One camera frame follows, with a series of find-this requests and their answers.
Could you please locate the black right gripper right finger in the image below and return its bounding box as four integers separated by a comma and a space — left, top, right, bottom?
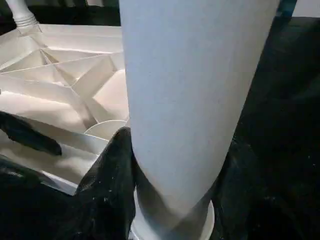
212, 141, 316, 240

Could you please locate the white plastic table leg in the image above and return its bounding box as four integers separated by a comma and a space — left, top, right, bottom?
4, 0, 43, 33
118, 0, 281, 240

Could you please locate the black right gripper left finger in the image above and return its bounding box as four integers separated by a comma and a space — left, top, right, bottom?
69, 126, 138, 240

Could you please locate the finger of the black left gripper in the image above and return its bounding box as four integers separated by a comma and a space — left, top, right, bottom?
0, 111, 63, 156
0, 154, 45, 186

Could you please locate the black mat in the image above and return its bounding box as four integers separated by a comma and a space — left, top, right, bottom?
0, 0, 320, 240

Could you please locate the white plastic table top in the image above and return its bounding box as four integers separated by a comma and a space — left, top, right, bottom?
0, 23, 131, 197

